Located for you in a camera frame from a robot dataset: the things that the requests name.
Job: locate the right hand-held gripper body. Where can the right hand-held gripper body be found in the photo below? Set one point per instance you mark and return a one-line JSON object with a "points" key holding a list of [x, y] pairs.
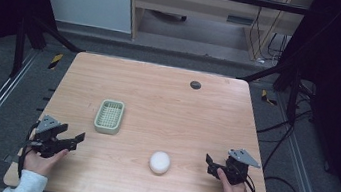
{"points": [[238, 166]]}

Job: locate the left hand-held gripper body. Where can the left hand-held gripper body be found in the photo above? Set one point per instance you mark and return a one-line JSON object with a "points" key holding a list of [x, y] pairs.
{"points": [[47, 144]]}

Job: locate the person's left hand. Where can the person's left hand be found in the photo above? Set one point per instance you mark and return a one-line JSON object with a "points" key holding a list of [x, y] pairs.
{"points": [[40, 162]]}

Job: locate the person's right hand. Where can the person's right hand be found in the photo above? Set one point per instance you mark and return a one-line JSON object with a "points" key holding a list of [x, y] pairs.
{"points": [[233, 189]]}

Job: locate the green slatted soap dish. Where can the green slatted soap dish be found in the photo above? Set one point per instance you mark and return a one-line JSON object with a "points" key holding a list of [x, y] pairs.
{"points": [[109, 116]]}

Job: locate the white round soap bar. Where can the white round soap bar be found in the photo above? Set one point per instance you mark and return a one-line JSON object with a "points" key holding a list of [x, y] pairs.
{"points": [[159, 162]]}

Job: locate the yellow black striped tape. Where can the yellow black striped tape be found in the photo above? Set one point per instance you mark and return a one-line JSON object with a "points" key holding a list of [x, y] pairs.
{"points": [[56, 61], [268, 98]]}

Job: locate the dark round table grommet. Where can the dark round table grommet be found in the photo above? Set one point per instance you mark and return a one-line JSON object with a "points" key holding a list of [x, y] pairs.
{"points": [[195, 85]]}

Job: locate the black metal stand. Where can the black metal stand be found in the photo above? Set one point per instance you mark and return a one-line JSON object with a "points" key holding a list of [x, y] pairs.
{"points": [[32, 36], [290, 79]]}

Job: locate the grey table edge bracket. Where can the grey table edge bracket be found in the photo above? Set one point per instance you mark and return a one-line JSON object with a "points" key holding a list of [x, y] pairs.
{"points": [[10, 158]]}

